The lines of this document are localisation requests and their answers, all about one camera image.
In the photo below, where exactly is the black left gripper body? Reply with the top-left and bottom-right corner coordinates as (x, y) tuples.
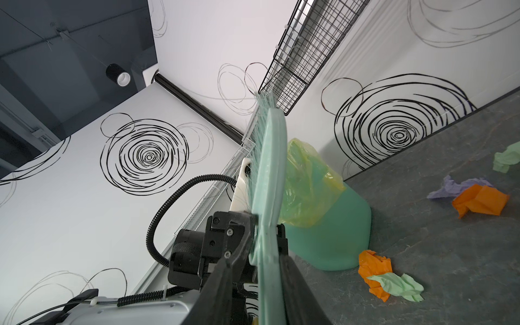
(167, 210), (289, 290)

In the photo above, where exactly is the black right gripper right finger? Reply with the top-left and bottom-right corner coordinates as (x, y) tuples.
(280, 255), (331, 325)

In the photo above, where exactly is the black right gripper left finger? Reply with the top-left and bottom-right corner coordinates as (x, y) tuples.
(182, 243), (253, 324)

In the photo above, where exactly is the green hand brush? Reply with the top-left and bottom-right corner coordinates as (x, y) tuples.
(248, 92), (288, 324)

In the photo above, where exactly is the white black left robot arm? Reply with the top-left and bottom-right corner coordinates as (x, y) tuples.
(29, 148), (288, 324)

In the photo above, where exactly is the orange scrap near bin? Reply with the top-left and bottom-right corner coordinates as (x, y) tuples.
(358, 250), (393, 303)

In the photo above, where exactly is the green bin with bag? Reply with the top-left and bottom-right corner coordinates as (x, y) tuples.
(279, 138), (372, 271)

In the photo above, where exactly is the green scrap near bin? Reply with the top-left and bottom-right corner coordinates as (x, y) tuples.
(368, 272), (424, 303)

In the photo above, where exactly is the purple scrap back left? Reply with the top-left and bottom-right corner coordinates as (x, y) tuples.
(427, 175), (494, 200)

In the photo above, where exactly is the black ceiling spotlight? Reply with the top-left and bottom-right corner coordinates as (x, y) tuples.
(105, 64), (131, 87)

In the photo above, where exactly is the small orange scrap left back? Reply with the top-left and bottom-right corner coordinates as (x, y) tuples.
(452, 184), (510, 219)

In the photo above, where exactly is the far left green scrap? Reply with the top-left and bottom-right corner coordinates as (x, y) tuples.
(493, 142), (520, 173)

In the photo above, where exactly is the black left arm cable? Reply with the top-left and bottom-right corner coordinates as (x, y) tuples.
(117, 174), (238, 307)

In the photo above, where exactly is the clear acrylic wall shelf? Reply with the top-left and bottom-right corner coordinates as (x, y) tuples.
(180, 137), (254, 230)

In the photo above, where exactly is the black wire wall basket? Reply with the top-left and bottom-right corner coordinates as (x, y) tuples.
(260, 0), (369, 115)

